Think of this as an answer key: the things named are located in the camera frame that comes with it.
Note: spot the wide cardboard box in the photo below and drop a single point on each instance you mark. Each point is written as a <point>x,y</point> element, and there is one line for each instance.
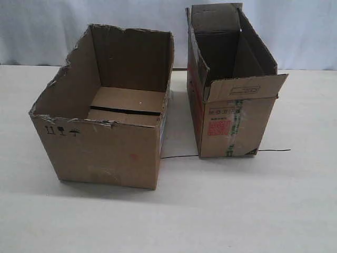
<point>101,118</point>

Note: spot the tall narrow cardboard box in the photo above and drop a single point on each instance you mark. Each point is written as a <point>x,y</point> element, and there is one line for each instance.
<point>232,81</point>

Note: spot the thin black line marker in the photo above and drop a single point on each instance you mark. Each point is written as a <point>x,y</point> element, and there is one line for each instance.
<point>196,155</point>

